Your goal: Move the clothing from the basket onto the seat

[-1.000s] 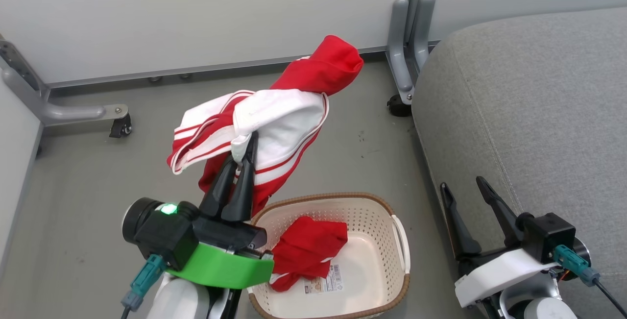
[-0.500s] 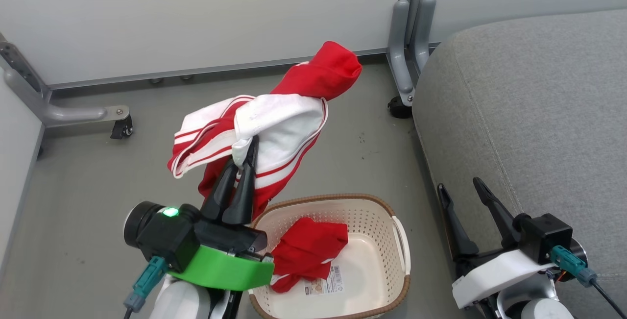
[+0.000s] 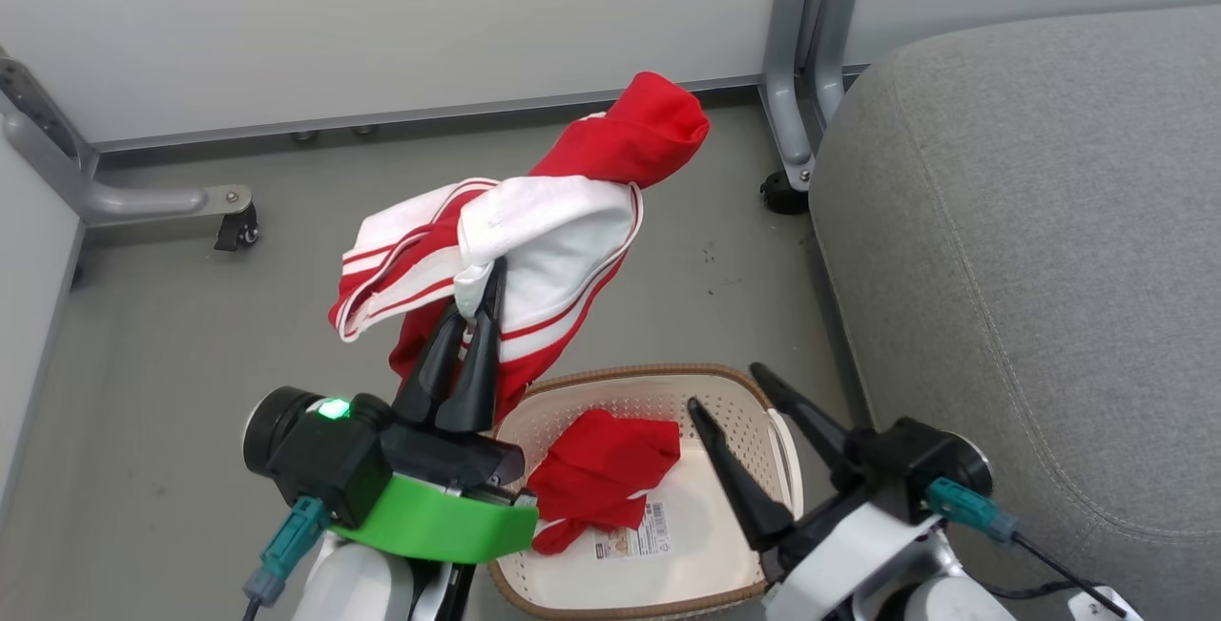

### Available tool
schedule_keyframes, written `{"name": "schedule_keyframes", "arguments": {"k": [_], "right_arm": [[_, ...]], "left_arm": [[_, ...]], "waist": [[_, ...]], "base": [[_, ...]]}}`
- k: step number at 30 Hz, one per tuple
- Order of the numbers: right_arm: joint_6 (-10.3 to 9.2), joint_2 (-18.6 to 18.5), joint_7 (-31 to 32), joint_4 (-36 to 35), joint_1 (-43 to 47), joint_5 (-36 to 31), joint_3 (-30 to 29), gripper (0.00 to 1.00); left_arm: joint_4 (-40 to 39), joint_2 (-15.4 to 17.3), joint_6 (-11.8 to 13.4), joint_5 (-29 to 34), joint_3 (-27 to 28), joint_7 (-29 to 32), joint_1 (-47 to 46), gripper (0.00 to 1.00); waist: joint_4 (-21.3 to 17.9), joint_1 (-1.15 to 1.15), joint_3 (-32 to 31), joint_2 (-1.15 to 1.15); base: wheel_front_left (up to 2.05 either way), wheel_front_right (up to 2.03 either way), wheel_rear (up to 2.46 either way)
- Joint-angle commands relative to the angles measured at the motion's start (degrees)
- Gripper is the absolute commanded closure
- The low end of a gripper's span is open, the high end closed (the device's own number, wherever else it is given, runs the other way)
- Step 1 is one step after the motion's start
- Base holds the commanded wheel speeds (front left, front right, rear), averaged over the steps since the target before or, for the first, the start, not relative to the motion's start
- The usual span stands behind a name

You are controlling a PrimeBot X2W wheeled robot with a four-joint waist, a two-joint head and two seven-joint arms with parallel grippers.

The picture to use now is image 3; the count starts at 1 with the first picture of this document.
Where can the barcode label sticker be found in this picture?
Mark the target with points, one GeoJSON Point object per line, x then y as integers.
{"type": "Point", "coordinates": [634, 533]}

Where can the long grey partition foot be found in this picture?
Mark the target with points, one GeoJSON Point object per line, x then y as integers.
{"type": "Point", "coordinates": [124, 201]}

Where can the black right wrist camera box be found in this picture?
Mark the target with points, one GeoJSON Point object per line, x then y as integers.
{"type": "Point", "coordinates": [920, 459]}

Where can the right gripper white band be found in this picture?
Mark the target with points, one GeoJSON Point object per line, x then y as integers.
{"type": "Point", "coordinates": [839, 554]}

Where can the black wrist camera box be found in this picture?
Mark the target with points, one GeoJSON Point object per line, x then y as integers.
{"type": "Point", "coordinates": [320, 459]}
{"type": "Point", "coordinates": [920, 459]}

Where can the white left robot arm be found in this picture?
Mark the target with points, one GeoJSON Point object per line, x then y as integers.
{"type": "Point", "coordinates": [353, 588]}

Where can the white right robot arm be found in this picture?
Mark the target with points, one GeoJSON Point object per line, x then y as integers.
{"type": "Point", "coordinates": [954, 602]}

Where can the plain red garment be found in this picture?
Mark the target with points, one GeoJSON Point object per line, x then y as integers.
{"type": "Point", "coordinates": [601, 468]}

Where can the cream perforated laundry basket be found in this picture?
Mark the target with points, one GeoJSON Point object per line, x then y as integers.
{"type": "Point", "coordinates": [687, 564]}

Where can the red and white striped garment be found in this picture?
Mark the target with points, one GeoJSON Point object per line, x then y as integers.
{"type": "Point", "coordinates": [563, 239]}

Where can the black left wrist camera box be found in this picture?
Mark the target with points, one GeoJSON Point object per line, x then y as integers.
{"type": "Point", "coordinates": [320, 459]}

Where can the upright grey partition foot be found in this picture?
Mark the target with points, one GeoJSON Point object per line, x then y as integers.
{"type": "Point", "coordinates": [784, 77]}

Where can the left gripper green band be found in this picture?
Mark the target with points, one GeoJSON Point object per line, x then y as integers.
{"type": "Point", "coordinates": [429, 521]}

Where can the grey fabric sofa seat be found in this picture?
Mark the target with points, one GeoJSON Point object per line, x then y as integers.
{"type": "Point", "coordinates": [1040, 268]}

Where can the black caster wheel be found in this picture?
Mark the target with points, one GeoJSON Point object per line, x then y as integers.
{"type": "Point", "coordinates": [237, 230]}
{"type": "Point", "coordinates": [782, 194]}

